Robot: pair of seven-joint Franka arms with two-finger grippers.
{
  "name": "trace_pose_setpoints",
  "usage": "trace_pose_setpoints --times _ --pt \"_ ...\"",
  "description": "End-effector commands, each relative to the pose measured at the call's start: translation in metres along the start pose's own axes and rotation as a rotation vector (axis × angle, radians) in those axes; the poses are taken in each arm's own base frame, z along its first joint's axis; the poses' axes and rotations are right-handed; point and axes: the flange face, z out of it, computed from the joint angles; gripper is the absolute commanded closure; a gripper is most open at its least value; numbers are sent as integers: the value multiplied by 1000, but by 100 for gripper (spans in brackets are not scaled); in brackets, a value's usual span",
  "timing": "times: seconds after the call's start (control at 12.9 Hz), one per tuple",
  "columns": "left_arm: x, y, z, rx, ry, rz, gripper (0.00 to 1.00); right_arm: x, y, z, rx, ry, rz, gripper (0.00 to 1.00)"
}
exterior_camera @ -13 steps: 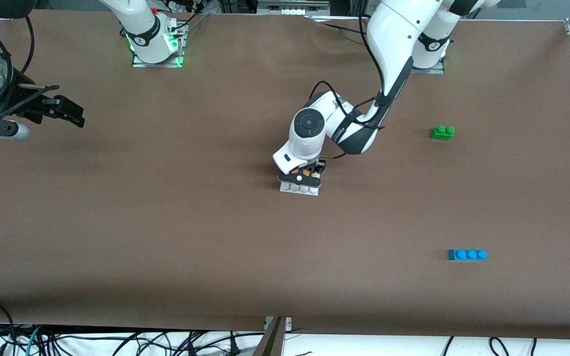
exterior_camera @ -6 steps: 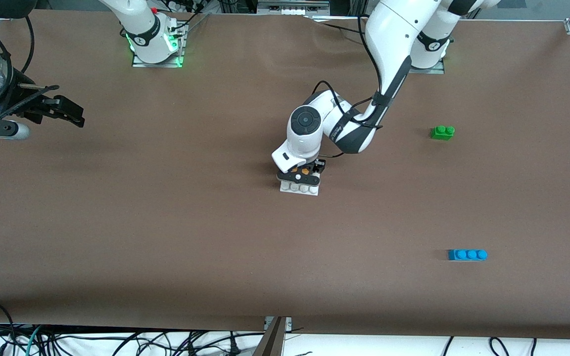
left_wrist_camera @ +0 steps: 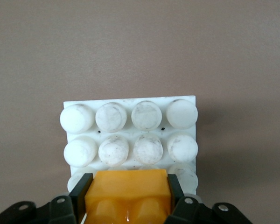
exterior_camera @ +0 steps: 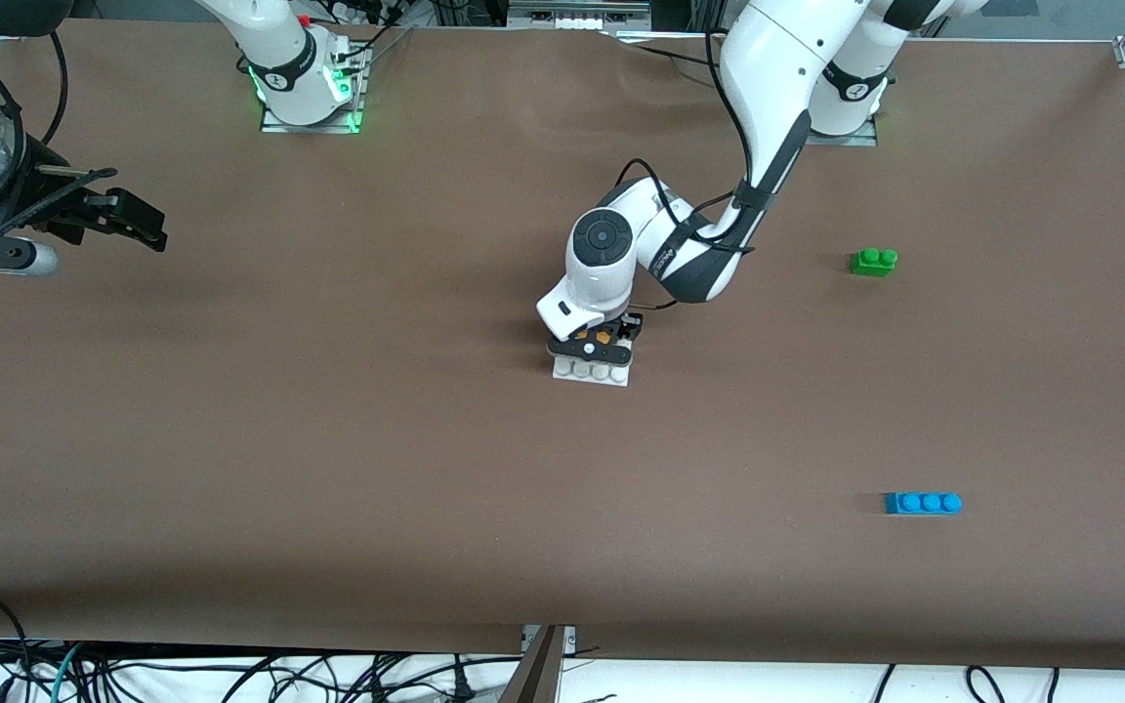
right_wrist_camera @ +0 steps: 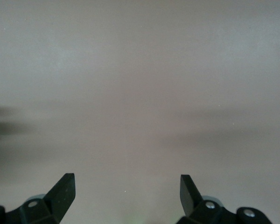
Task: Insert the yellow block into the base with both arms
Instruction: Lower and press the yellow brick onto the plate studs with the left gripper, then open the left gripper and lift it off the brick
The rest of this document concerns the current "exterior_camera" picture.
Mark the dark grey metal post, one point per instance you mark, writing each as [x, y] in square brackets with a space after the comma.
[538, 679]

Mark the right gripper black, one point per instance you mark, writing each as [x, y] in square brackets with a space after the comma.
[45, 202]

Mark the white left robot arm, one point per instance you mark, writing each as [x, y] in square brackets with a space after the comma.
[777, 59]

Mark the brown table cover mat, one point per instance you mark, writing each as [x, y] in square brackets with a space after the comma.
[328, 488]

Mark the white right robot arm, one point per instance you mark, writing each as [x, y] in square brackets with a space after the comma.
[279, 59]

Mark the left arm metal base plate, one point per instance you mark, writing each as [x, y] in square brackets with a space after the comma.
[851, 140]

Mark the white studded base plate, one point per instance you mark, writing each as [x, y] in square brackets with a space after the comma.
[592, 375]

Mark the silver metal bracket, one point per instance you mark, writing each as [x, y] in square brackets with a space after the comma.
[567, 640]

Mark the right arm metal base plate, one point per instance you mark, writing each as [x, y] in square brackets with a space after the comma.
[313, 127]

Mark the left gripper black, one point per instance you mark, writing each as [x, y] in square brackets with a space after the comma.
[632, 326]

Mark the yellow two-stud toy block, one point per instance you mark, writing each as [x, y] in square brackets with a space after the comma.
[604, 338]

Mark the blue three-stud toy block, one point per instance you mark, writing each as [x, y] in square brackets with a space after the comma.
[919, 504]

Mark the grey power strip box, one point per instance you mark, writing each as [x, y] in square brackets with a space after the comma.
[572, 12]

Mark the green two-stud toy block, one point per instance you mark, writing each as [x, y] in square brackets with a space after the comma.
[873, 264]

